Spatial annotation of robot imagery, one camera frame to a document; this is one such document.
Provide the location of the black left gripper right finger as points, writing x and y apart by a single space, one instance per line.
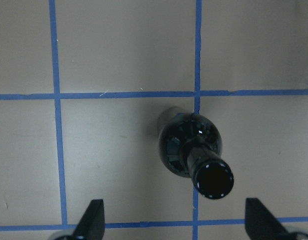
260 224

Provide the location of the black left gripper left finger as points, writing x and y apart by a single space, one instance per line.
92 224

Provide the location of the dark wine bottle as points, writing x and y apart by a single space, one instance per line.
190 146

